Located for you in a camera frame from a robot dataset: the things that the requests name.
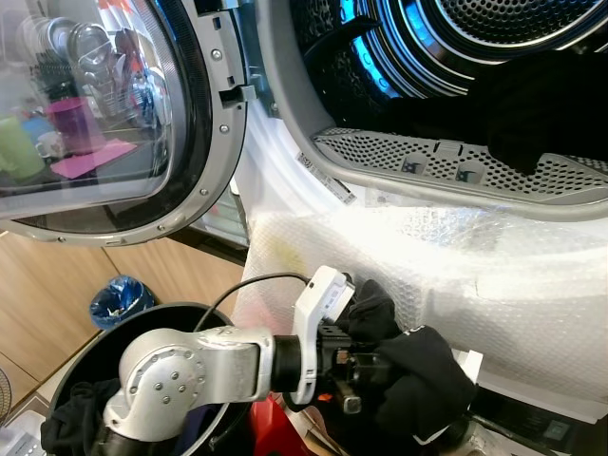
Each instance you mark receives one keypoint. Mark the black wrapped left gripper finger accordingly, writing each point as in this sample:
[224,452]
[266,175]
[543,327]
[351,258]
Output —
[370,309]
[423,380]

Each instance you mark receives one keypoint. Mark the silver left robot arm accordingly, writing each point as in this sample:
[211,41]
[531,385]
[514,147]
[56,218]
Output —
[190,366]

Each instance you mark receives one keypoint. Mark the black clothes pile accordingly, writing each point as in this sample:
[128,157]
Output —
[76,427]

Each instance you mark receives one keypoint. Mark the clear bubble wrap sheet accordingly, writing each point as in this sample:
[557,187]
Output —
[427,275]

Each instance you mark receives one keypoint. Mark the red plastic box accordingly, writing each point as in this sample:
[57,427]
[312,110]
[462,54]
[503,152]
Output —
[271,432]

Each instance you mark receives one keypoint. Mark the white washer with black panel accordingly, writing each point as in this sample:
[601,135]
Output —
[532,418]

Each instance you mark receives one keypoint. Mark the white barcode sticker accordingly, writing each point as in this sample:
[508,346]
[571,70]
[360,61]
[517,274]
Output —
[328,180]

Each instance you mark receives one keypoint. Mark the dark blue garment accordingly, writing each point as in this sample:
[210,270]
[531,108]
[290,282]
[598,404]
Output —
[204,427]

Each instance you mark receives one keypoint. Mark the grey perforated lint filter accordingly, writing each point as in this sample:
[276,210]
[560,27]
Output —
[456,161]

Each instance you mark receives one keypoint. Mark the white front-load dryer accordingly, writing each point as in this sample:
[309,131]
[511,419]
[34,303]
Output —
[275,161]

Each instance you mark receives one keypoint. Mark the round glass washer door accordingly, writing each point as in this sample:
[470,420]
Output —
[220,142]

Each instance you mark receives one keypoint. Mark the blue bin bag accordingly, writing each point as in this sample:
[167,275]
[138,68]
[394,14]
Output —
[122,302]

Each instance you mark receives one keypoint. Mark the black round laundry basket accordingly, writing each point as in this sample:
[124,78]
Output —
[95,347]

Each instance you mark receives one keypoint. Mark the black garment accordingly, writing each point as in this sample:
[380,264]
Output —
[541,104]

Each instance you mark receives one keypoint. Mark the pink cloth mat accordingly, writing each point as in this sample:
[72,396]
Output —
[95,159]

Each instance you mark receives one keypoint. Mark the magenta plastic cup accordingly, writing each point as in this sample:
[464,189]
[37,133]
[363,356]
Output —
[71,123]

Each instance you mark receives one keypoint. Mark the green plastic cup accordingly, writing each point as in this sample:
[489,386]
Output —
[19,147]

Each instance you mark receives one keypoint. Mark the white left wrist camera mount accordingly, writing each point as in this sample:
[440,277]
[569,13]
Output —
[323,294]

